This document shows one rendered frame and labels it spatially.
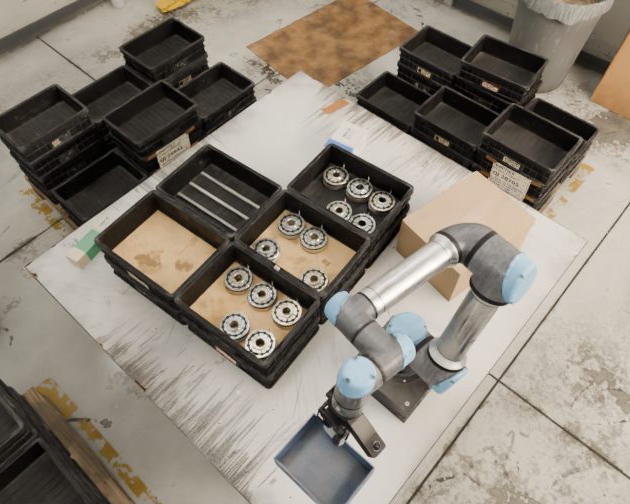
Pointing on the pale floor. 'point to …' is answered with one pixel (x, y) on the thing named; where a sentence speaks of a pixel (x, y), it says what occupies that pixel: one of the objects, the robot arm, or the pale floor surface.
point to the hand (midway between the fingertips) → (343, 441)
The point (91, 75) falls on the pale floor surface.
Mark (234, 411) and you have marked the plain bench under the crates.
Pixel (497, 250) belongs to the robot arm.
